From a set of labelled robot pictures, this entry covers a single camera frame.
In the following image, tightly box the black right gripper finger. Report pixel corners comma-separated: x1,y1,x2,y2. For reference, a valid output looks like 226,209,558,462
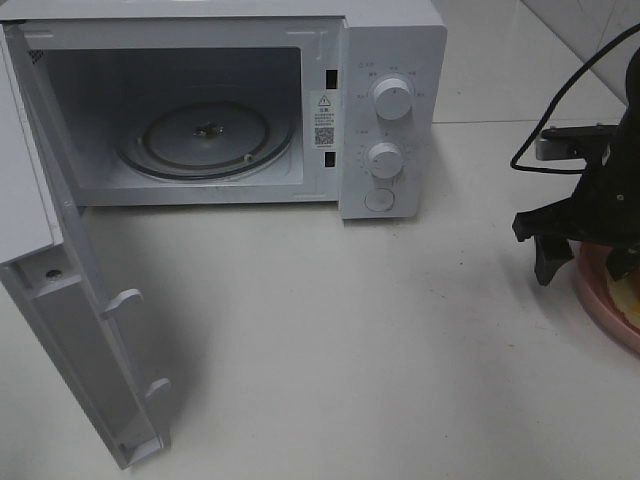
607,245,639,280
534,235,574,286

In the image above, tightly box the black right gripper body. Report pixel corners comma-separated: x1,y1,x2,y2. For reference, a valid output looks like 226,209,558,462
513,122,639,247

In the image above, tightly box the pink round plate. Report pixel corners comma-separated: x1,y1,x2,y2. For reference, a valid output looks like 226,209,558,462
575,244,639,356

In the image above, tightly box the round door release button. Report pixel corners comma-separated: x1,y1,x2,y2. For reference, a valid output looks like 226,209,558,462
364,188,395,212

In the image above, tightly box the white microwave door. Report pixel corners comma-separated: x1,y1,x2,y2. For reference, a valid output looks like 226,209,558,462
1,23,171,469

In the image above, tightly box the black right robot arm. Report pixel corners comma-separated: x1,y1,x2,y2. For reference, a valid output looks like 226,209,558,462
513,54,639,286

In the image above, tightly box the bottom bread slice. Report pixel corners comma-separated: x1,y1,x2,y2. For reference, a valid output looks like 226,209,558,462
607,275,639,329

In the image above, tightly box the lower white timer knob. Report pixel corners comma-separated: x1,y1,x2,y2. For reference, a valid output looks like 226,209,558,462
365,142,404,180

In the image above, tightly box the upper white control knob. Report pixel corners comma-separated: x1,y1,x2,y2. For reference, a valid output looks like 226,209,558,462
371,74,413,121

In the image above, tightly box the white warning label sticker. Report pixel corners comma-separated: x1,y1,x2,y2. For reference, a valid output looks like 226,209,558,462
309,90,339,150

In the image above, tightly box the glass microwave turntable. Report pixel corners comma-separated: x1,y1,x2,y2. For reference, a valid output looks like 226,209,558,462
117,100,296,181

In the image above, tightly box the white microwave oven body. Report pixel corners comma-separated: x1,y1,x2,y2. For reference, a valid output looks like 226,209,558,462
1,1,447,219

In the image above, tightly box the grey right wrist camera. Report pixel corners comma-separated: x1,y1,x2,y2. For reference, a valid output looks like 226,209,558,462
535,124,617,164

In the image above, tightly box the black right camera cable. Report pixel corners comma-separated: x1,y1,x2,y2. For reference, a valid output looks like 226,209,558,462
509,22,640,176

